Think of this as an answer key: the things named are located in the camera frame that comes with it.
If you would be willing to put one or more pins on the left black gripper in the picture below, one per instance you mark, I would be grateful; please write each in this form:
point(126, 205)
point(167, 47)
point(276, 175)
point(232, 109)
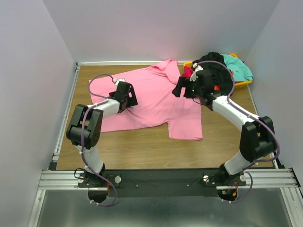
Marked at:
point(132, 101)

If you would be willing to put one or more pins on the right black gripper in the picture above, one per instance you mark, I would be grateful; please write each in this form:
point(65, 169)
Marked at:
point(183, 82)

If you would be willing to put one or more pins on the pink t shirt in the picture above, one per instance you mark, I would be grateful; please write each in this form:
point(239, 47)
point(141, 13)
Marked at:
point(157, 105)

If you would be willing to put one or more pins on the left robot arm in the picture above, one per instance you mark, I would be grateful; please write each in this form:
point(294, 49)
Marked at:
point(84, 130)

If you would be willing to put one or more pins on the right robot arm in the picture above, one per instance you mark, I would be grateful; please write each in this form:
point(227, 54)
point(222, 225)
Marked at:
point(257, 133)

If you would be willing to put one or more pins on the magenta t shirt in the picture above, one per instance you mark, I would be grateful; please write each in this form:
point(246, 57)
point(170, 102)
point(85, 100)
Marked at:
point(187, 72)

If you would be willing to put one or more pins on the orange t shirt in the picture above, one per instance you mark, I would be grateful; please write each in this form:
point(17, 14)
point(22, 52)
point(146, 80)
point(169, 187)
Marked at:
point(218, 87)

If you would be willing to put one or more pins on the black t shirt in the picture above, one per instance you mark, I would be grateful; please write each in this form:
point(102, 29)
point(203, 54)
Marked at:
point(220, 74)

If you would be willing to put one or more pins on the yellow plastic bin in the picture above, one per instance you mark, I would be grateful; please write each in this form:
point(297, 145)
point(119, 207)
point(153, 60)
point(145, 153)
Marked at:
point(237, 84)

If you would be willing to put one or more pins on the teal t shirt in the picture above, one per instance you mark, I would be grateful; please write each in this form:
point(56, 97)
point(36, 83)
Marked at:
point(241, 72)

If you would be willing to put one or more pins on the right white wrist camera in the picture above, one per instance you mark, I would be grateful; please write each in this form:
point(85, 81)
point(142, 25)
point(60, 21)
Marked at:
point(196, 69)

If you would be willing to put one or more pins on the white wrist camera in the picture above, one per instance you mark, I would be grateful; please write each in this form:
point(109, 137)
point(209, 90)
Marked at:
point(196, 69)
point(119, 80)

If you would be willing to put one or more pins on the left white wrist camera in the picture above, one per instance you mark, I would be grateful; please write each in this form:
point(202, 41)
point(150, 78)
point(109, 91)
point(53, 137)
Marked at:
point(119, 80)

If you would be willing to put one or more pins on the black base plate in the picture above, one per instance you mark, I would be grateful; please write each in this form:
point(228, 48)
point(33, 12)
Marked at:
point(157, 182)

